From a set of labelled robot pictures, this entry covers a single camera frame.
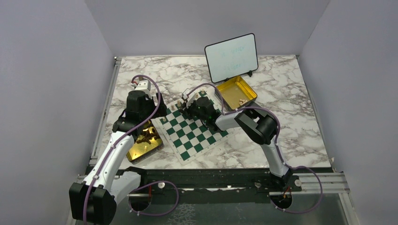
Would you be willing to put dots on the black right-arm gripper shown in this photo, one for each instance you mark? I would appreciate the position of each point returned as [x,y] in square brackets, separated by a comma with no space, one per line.
[185,110]

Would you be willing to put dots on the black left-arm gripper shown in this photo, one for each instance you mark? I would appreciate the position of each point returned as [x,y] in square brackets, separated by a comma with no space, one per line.
[162,109]

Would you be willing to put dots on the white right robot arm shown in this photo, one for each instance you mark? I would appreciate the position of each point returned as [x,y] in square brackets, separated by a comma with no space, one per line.
[259,124]

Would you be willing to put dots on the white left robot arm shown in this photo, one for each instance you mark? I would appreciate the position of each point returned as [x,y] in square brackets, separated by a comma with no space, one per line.
[95,199]

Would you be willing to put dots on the green white chess mat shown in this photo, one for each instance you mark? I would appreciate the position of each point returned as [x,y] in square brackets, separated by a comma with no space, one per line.
[189,139]

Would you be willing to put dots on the gold tin with dark pieces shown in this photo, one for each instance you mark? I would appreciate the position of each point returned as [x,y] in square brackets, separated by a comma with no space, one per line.
[148,143]

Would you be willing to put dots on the gold tin with white pieces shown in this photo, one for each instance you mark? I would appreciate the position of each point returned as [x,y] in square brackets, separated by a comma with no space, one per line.
[236,93]

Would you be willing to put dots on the small whiteboard with stand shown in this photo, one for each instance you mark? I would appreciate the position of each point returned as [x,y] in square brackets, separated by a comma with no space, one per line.
[232,57]

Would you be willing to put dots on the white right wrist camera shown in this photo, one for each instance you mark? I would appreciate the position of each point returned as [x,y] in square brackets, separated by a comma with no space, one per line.
[188,97]

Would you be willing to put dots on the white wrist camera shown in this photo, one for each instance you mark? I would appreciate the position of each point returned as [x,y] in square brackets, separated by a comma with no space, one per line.
[144,86]
[188,97]

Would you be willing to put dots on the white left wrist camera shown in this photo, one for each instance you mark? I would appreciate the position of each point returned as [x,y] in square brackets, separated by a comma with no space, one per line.
[144,86]

